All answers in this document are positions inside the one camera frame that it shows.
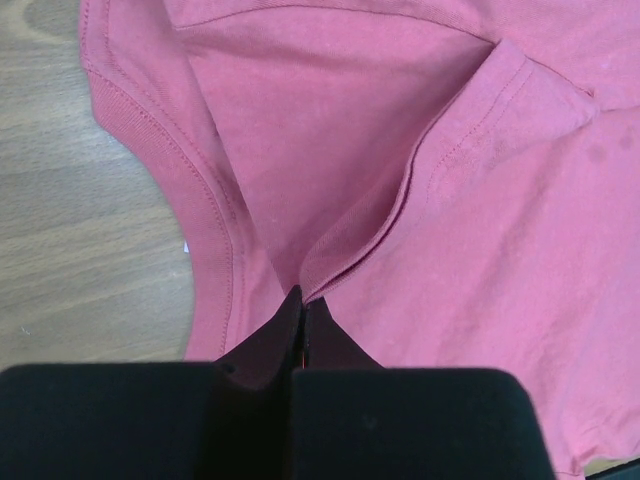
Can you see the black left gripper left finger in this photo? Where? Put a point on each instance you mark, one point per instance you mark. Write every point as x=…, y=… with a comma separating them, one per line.
x=225, y=419

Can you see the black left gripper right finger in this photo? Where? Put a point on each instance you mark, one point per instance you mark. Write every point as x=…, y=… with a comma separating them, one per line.
x=353, y=419

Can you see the pink t shirt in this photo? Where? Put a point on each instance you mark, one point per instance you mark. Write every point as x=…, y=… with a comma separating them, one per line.
x=459, y=180

